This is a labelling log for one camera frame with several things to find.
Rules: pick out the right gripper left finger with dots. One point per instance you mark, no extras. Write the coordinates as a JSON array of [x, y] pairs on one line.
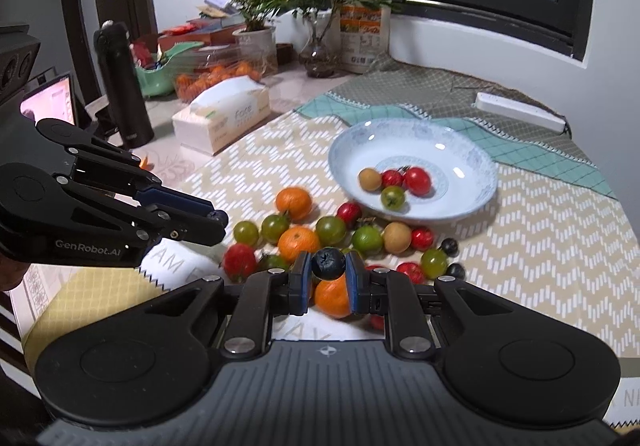
[[264, 295]]

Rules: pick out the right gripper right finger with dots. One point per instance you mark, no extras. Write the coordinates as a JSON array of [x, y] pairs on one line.
[[390, 294]]

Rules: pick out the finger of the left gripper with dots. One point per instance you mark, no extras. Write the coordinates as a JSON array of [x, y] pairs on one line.
[[203, 229], [163, 196]]

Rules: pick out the orange mandarin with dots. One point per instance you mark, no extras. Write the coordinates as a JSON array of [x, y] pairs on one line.
[[295, 203], [296, 240], [331, 297]]

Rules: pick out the green lime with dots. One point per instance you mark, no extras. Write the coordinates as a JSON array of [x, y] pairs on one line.
[[367, 240]]

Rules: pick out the dark blueberry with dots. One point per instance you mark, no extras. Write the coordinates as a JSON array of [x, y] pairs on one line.
[[328, 264]]

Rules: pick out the large red tomato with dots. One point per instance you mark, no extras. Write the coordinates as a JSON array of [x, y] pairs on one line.
[[417, 181]]

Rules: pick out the brown longan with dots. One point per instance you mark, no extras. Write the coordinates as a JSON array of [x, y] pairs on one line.
[[397, 238], [370, 180]]

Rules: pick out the white tissue box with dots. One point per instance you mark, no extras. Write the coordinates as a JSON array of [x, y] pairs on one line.
[[221, 114]]

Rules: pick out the green cherry tomato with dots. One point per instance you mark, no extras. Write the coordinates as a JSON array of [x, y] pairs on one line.
[[393, 198]]

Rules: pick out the laptop screen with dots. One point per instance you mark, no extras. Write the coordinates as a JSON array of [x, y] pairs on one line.
[[52, 100]]

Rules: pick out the green ceramic dish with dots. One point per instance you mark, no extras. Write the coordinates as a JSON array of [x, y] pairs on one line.
[[158, 79]]

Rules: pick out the red cherry tomato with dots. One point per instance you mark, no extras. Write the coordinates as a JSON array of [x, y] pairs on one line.
[[391, 178]]

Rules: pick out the clear box of oranges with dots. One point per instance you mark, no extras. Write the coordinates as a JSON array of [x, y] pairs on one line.
[[204, 67]]

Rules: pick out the white blue patterned bowl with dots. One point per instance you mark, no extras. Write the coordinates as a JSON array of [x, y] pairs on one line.
[[464, 178]]

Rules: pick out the black thermos bottle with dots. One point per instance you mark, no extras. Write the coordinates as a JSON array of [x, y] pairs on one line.
[[125, 100]]

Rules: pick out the small potted plant white pot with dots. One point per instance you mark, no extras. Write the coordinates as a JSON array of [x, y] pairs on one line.
[[256, 35]]

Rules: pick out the stack of books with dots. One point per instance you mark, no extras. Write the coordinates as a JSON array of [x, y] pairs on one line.
[[215, 26]]

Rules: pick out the patterned tablecloth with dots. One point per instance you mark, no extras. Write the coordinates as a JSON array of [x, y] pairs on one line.
[[544, 241]]

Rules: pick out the white power strip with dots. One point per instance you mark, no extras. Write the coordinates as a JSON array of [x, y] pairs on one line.
[[520, 111]]

